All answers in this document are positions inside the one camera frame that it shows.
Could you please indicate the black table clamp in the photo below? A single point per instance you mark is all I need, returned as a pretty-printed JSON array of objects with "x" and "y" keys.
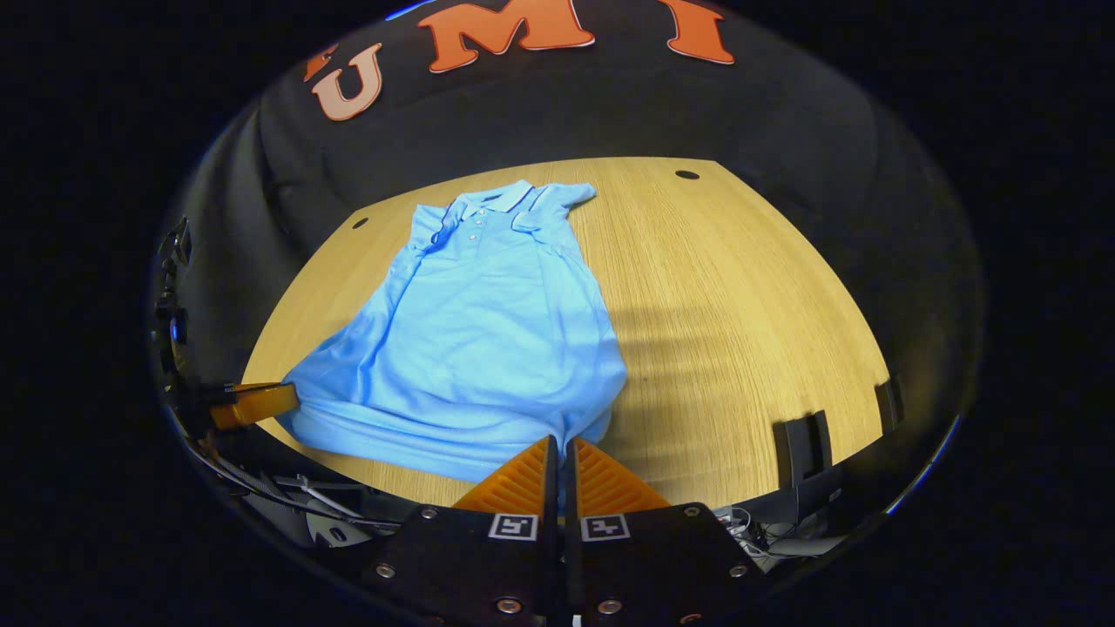
[
  {"x": 797, "y": 448},
  {"x": 890, "y": 402}
]

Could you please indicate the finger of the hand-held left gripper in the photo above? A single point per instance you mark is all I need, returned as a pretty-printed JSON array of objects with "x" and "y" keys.
[{"x": 257, "y": 403}]

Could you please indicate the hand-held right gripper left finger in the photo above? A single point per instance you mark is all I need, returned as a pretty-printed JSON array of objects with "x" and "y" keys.
[{"x": 488, "y": 566}]

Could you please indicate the light blue T-shirt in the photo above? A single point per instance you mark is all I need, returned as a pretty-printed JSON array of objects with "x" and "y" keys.
[{"x": 488, "y": 331}]

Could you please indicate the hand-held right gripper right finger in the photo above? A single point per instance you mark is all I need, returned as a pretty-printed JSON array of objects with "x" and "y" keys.
[{"x": 645, "y": 566}]

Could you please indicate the black backdrop cloth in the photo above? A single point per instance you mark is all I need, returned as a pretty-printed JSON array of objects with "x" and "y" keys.
[{"x": 566, "y": 104}]

